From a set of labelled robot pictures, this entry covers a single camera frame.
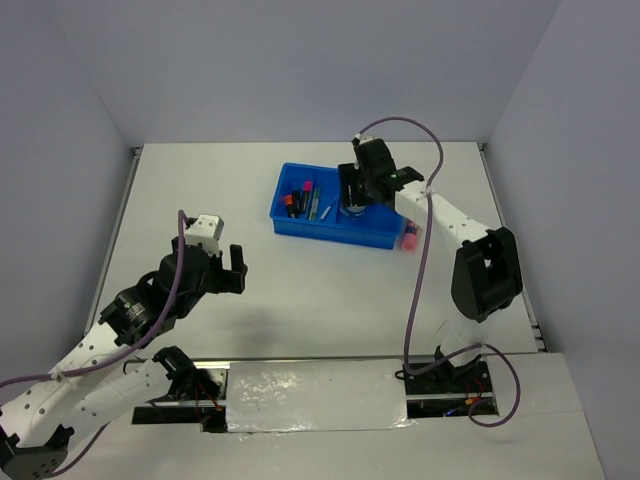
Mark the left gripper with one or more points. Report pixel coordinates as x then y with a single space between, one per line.
229 280

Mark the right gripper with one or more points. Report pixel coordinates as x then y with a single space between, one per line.
348 175

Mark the blue jar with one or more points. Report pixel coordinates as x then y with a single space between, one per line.
353 211

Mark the blue pen refill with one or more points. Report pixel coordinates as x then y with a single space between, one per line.
326 213

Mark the pink cap black highlighter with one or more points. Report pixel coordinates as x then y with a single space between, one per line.
305 199

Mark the yellow pen refill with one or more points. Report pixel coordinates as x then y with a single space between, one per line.
313 202

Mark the blue cap black highlighter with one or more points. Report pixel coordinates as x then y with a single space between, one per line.
297 203

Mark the pink glue bottle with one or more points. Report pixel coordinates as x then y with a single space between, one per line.
409 238

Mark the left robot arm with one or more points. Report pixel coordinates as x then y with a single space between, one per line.
75 401

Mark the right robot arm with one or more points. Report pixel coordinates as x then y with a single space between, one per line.
486 274

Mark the blue compartment tray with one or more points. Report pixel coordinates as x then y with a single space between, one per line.
378 227

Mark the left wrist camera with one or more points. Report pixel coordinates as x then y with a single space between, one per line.
206 233

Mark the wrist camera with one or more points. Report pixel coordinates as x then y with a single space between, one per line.
360 139
206 233

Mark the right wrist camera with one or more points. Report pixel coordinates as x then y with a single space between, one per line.
360 139

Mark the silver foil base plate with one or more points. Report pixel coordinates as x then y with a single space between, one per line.
315 396

